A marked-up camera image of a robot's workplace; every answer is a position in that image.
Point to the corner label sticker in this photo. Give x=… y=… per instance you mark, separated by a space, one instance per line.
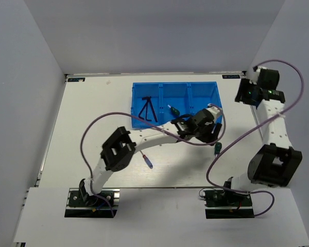
x=76 y=79
x=231 y=76

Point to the red blue handled screwdriver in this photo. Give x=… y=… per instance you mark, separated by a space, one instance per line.
x=147 y=160

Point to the blue three-compartment plastic bin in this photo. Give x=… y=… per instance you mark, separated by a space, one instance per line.
x=187 y=97

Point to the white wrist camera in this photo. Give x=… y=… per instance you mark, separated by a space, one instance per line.
x=253 y=74
x=215 y=111

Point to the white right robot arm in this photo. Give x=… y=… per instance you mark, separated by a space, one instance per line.
x=276 y=161

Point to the small brown hex key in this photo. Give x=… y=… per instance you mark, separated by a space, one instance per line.
x=144 y=108

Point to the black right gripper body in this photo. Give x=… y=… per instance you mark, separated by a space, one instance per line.
x=247 y=88

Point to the right corner label sticker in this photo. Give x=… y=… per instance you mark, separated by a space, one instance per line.
x=231 y=76

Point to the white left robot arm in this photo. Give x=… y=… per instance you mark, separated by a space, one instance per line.
x=122 y=144

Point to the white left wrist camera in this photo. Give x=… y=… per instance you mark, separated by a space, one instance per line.
x=215 y=111

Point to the green stubby screwdriver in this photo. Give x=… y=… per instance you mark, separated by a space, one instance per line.
x=173 y=110
x=217 y=148

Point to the left corner label sticker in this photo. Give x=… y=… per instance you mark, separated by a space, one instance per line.
x=76 y=79

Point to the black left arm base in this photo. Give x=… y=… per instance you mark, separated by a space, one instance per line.
x=95 y=207

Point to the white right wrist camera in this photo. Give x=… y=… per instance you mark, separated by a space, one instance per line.
x=253 y=74

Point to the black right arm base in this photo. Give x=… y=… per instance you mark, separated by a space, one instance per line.
x=222 y=204

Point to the medium brown hex key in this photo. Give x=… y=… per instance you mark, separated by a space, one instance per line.
x=144 y=112

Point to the large brown hex key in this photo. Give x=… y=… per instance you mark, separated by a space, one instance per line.
x=152 y=109

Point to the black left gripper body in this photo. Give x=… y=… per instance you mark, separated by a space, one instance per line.
x=206 y=135

